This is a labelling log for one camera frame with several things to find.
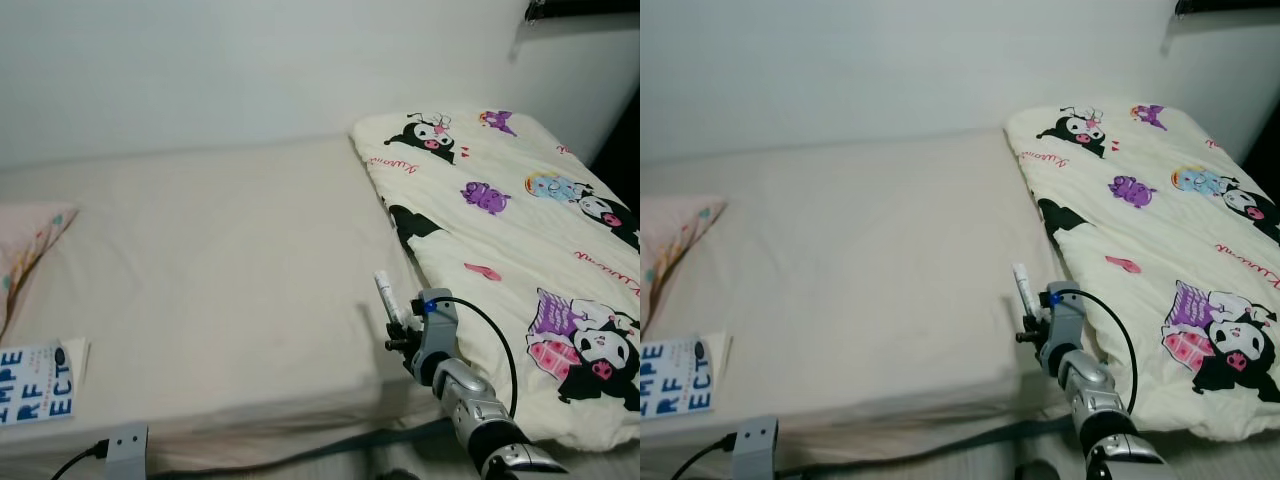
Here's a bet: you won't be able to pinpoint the white tube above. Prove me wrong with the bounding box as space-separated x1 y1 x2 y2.
373 270 406 331
1012 263 1041 321

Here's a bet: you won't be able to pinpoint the cream cartoon print quilt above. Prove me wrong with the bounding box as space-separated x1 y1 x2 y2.
1005 97 1280 443
350 105 641 448

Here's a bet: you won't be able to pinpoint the white book blue letters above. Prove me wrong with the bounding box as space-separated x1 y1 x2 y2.
640 333 729 419
0 338 89 428

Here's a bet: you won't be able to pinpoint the pink dotted pillow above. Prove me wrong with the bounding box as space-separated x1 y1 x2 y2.
640 195 729 331
0 203 79 341

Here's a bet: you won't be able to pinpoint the cream sheeted mattress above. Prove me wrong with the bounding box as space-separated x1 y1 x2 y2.
0 135 461 471
640 130 1101 471

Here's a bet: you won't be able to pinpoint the black curtain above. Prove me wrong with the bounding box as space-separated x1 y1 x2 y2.
1240 130 1280 191

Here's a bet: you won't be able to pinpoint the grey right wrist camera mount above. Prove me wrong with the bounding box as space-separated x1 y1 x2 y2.
410 290 461 376
1042 282 1089 366

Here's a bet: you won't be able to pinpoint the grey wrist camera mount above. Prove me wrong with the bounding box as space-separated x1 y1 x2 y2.
1042 282 1089 366
733 416 781 480
410 290 461 376
103 422 151 480

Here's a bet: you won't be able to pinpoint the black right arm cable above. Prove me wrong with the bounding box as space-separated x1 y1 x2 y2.
1055 288 1139 416
425 295 519 421

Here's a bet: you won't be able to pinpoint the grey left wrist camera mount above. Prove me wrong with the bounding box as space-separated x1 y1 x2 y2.
733 416 781 480
103 422 151 480

